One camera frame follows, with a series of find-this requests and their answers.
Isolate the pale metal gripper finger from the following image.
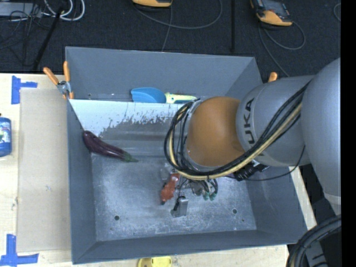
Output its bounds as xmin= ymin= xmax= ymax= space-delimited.
xmin=170 ymin=195 xmax=189 ymax=218

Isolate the orange-red toy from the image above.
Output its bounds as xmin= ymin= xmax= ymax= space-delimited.
xmin=160 ymin=172 xmax=181 ymax=205

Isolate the grey metal bin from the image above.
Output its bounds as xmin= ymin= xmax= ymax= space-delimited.
xmin=65 ymin=46 xmax=308 ymax=265

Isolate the pale yellow plastic piece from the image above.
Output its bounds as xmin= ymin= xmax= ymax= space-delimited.
xmin=164 ymin=92 xmax=199 ymax=105

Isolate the purple toy eggplant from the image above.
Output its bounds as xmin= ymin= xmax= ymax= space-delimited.
xmin=82 ymin=130 xmax=139 ymax=163

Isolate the blue plastic scoop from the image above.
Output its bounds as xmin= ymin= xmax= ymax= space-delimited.
xmin=130 ymin=87 xmax=167 ymax=104

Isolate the pale wood flat board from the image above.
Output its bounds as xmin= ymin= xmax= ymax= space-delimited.
xmin=16 ymin=87 xmax=72 ymax=253

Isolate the blue printed can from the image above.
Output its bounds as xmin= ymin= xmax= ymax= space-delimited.
xmin=0 ymin=117 xmax=13 ymax=157

